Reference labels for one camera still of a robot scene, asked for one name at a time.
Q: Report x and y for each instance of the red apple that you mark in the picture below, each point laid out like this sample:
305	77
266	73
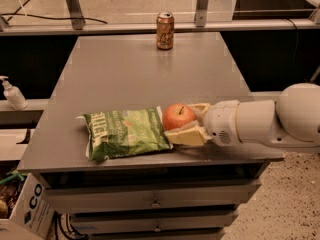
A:
176	116

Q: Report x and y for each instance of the white cardboard box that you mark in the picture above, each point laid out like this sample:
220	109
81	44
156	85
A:
32	215

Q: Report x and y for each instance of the gold soda can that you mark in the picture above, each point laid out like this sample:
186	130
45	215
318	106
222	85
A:
165	30

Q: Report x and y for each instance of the white pump sanitizer bottle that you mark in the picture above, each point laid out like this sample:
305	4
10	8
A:
13	94

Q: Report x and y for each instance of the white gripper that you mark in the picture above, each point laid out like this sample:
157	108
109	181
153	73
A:
220	121

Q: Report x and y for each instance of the upper metal drawer handle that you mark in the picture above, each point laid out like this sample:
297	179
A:
155	203

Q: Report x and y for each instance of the green jalapeno chip bag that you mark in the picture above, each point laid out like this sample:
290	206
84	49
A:
124	133

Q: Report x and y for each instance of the metal drawer handle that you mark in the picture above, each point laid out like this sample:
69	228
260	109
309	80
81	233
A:
157	229
155	203

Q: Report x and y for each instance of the lower metal drawer handle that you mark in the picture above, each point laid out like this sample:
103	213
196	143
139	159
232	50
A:
157	229

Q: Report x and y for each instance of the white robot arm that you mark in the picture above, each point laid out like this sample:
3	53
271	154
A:
291	122

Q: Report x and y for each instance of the grey drawer cabinet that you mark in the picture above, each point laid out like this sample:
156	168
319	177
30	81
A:
199	188

